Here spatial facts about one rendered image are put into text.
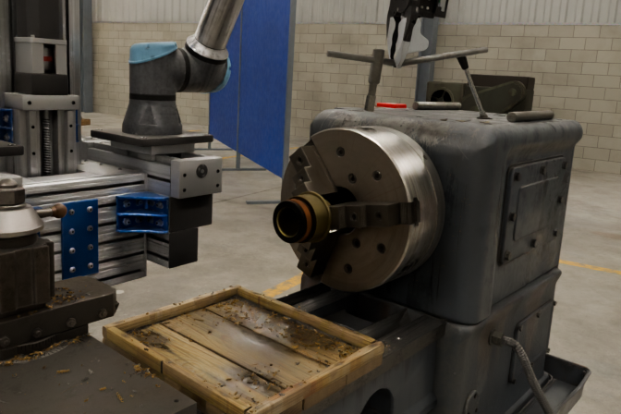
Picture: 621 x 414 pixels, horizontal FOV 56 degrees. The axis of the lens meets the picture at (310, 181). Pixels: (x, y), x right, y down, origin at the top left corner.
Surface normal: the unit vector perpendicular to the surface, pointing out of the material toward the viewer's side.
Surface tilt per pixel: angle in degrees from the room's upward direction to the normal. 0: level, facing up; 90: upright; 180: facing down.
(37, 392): 0
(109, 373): 0
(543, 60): 90
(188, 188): 90
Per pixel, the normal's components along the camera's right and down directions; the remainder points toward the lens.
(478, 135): -0.39, -0.67
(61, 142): 0.77, 0.15
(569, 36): -0.51, 0.12
